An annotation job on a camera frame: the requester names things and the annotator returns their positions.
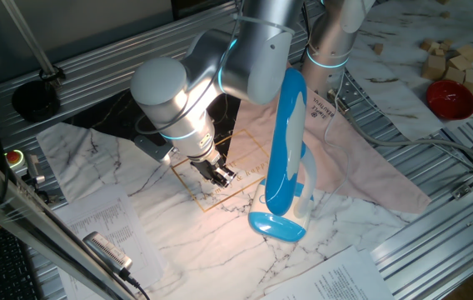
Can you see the white gold-veined marble cloth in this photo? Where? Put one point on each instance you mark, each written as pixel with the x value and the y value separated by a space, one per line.
pixel 403 25

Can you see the silver depth camera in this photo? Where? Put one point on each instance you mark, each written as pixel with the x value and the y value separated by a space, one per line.
pixel 105 250

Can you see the black round stand base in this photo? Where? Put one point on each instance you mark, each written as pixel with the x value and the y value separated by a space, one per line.
pixel 36 102

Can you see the printed paper sheet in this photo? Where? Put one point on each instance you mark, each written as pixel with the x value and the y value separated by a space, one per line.
pixel 111 216
pixel 336 279

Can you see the red bowl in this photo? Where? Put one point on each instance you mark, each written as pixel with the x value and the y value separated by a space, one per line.
pixel 450 100

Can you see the large wooden cube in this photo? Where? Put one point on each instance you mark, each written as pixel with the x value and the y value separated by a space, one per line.
pixel 433 66

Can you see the red emergency stop button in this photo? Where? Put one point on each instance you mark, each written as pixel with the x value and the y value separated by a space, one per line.
pixel 13 157

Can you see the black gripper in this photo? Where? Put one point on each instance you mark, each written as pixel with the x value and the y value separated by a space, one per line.
pixel 209 168

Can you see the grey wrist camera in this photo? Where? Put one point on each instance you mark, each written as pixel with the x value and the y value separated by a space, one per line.
pixel 153 146

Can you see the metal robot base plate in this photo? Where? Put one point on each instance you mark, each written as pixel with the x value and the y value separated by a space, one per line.
pixel 352 91

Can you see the small wooden block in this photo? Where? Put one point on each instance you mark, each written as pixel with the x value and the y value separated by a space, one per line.
pixel 434 46
pixel 444 15
pixel 442 1
pixel 378 48
pixel 447 43
pixel 425 44
pixel 439 52

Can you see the grey metal camera mount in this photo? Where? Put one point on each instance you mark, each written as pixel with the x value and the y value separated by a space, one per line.
pixel 34 173

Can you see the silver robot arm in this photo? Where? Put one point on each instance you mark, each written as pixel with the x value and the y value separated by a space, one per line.
pixel 178 91

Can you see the blue and white desk lamp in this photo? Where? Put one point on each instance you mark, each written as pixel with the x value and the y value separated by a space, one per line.
pixel 282 166

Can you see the metal stand pole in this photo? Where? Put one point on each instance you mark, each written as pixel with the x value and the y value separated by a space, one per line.
pixel 28 39

